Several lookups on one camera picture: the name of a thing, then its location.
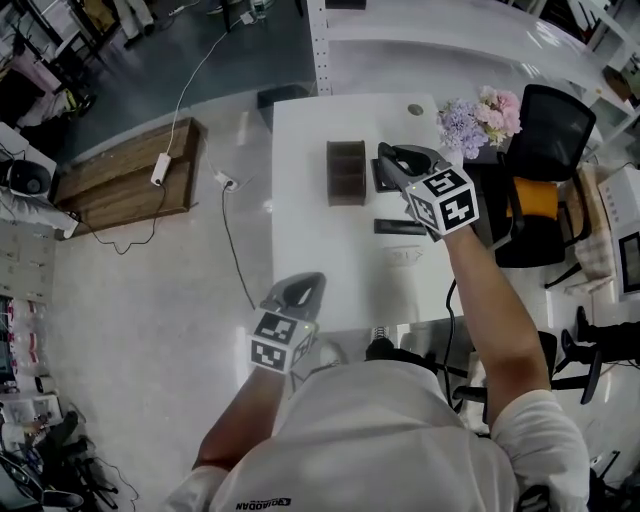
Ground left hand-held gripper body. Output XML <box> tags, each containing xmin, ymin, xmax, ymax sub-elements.
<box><xmin>247</xmin><ymin>294</ymin><xmax>321</xmax><ymax>386</ymax></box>

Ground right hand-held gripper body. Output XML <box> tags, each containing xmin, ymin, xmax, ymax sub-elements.
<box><xmin>389</xmin><ymin>159</ymin><xmax>481</xmax><ymax>244</ymax></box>

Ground black rounded remote control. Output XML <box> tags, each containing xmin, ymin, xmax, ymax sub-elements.
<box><xmin>376</xmin><ymin>141</ymin><xmax>399</xmax><ymax>174</ymax></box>

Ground brown wooden organizer box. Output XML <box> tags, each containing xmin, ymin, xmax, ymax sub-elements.
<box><xmin>326</xmin><ymin>140</ymin><xmax>369</xmax><ymax>208</ymax></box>

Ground black slim remote control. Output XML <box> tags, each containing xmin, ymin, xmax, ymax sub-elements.
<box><xmin>373</xmin><ymin>217</ymin><xmax>427</xmax><ymax>236</ymax></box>

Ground white remote control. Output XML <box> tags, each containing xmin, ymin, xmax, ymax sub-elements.
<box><xmin>382</xmin><ymin>244</ymin><xmax>426</xmax><ymax>266</ymax></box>

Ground person's left forearm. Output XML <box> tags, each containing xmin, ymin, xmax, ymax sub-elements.
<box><xmin>192</xmin><ymin>369</ymin><xmax>291</xmax><ymax>471</ymax></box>

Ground person's right forearm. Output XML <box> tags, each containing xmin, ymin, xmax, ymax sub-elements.
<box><xmin>442</xmin><ymin>227</ymin><xmax>551</xmax><ymax>426</ymax></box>

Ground purple and pink flowers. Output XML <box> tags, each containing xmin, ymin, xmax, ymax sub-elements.
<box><xmin>436</xmin><ymin>85</ymin><xmax>523</xmax><ymax>160</ymax></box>

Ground person's left white shoe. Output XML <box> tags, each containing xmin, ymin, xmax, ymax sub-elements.
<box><xmin>317</xmin><ymin>339</ymin><xmax>349</xmax><ymax>366</ymax></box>

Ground person's black trousers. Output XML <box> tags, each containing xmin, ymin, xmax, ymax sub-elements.
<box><xmin>364</xmin><ymin>339</ymin><xmax>441</xmax><ymax>371</ymax></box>

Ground orange cushion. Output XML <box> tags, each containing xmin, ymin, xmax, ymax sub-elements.
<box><xmin>509</xmin><ymin>177</ymin><xmax>559</xmax><ymax>220</ymax></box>

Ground black mesh office chair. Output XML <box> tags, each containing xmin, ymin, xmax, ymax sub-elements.
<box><xmin>479</xmin><ymin>83</ymin><xmax>599</xmax><ymax>289</ymax></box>

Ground black waste bin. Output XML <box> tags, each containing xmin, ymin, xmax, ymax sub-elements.
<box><xmin>257</xmin><ymin>84</ymin><xmax>311</xmax><ymax>132</ymax></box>

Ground person's white t-shirt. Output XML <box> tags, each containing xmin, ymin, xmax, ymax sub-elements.
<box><xmin>159</xmin><ymin>359</ymin><xmax>591</xmax><ymax>512</ymax></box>

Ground beige checked tablecloth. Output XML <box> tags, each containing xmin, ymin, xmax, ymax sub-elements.
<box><xmin>564</xmin><ymin>164</ymin><xmax>621</xmax><ymax>296</ymax></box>

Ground white power strip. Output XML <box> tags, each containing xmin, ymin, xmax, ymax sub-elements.
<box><xmin>150</xmin><ymin>152</ymin><xmax>170</xmax><ymax>186</ymax></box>

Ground white microwave oven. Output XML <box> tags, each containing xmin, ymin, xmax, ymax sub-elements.
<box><xmin>597</xmin><ymin>167</ymin><xmax>640</xmax><ymax>301</ymax></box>

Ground black armrest office chair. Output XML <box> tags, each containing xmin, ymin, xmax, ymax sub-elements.
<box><xmin>452</xmin><ymin>329</ymin><xmax>606</xmax><ymax>426</ymax></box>

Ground brown wooden pallet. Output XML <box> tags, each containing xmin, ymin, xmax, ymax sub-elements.
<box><xmin>52</xmin><ymin>117</ymin><xmax>209</xmax><ymax>239</ymax></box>

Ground shrink-wrapped water bottle pack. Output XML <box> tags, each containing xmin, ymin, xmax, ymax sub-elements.
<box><xmin>7</xmin><ymin>299</ymin><xmax>51</xmax><ymax>374</ymax></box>

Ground grey filing cabinet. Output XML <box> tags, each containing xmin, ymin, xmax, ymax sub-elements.
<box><xmin>0</xmin><ymin>219</ymin><xmax>55</xmax><ymax>304</ymax></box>

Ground white round bin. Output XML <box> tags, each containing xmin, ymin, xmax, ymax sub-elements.
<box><xmin>7</xmin><ymin>159</ymin><xmax>54</xmax><ymax>197</ymax></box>

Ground black picture frame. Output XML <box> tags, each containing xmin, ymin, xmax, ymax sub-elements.
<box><xmin>370</xmin><ymin>158</ymin><xmax>407</xmax><ymax>194</ymax></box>

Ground dark floor cable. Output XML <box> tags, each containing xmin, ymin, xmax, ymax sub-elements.
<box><xmin>221</xmin><ymin>187</ymin><xmax>261</xmax><ymax>311</ymax></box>

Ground thin black cable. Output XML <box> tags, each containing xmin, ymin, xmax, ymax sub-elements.
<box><xmin>64</xmin><ymin>184</ymin><xmax>169</xmax><ymax>256</ymax></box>

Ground white power cable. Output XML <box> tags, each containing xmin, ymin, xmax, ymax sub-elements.
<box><xmin>167</xmin><ymin>14</ymin><xmax>251</xmax><ymax>156</ymax></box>

